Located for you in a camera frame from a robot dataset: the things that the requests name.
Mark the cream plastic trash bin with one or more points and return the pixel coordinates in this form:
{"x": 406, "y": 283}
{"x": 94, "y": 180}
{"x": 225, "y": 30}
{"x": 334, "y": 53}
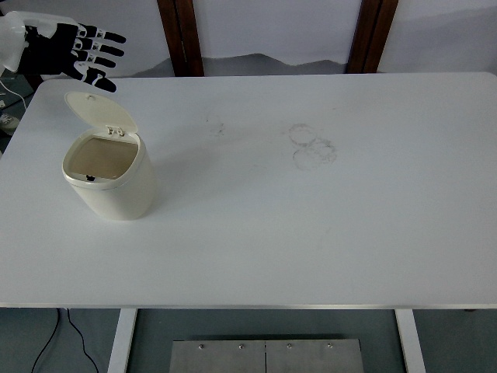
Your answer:
{"x": 116, "y": 194}

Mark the white mountain painting screen panel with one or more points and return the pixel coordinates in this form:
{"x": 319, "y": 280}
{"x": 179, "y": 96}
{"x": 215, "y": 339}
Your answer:
{"x": 446, "y": 35}
{"x": 143, "y": 31}
{"x": 279, "y": 31}

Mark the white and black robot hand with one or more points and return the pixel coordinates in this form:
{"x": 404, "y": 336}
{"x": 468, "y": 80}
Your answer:
{"x": 54, "y": 46}

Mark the white table leg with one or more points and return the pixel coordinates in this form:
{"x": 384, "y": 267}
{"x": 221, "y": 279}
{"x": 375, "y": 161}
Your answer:
{"x": 122, "y": 342}
{"x": 411, "y": 342}

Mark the grey metal plate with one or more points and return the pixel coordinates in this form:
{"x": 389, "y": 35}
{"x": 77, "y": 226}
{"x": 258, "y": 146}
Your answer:
{"x": 217, "y": 359}
{"x": 312, "y": 359}

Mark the white power plug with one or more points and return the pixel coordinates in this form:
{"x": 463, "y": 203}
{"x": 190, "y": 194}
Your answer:
{"x": 7, "y": 121}

